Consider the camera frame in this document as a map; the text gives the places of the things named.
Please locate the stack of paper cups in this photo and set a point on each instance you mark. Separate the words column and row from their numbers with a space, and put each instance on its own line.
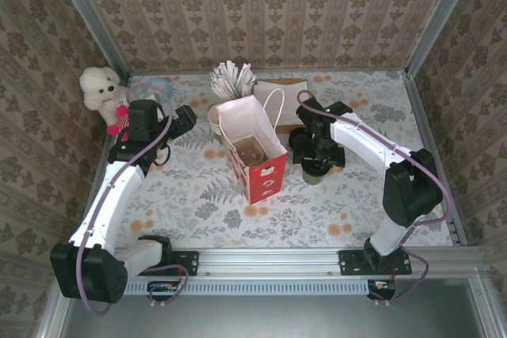
column 214, row 124

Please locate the aluminium frame post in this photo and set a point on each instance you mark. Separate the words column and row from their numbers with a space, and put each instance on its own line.
column 91, row 17
column 439, row 17

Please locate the white plush dog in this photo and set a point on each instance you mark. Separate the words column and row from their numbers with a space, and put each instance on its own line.
column 99, row 84

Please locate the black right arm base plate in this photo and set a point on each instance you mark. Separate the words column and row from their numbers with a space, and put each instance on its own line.
column 350, row 263

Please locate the black plastic cup lid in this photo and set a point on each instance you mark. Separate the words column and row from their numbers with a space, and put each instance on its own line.
column 325, row 172

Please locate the green paper coffee cup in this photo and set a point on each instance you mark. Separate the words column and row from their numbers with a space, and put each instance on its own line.
column 315, row 179

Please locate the floral table cover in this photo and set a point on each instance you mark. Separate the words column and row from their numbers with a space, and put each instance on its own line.
column 277, row 219

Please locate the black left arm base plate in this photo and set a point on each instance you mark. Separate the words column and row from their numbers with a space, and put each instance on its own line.
column 190, row 263

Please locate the grey metal sheet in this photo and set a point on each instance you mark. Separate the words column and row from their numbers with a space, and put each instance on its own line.
column 277, row 318

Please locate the aluminium frame rail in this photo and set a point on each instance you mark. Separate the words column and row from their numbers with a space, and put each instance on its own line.
column 269, row 263
column 425, row 128
column 356, row 70

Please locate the bundle of wrapped straws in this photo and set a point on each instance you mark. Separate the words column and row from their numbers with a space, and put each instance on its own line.
column 231, row 80

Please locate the bone-shaped paper dog tag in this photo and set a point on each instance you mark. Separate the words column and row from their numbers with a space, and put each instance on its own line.
column 122, row 101

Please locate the pink striped plush doll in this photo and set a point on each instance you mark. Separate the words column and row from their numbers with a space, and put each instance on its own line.
column 119, row 120

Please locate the light blue alarm clock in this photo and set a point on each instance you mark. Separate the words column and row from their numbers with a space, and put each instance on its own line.
column 162, row 84

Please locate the red paper gift bag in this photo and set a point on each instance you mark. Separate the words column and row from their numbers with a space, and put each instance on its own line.
column 265, row 183

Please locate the black connector box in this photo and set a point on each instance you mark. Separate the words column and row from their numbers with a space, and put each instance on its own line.
column 162, row 287
column 382, row 286

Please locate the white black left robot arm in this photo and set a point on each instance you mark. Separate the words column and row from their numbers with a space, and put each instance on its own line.
column 115, row 195

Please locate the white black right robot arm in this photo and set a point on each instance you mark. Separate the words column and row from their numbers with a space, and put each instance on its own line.
column 364, row 140

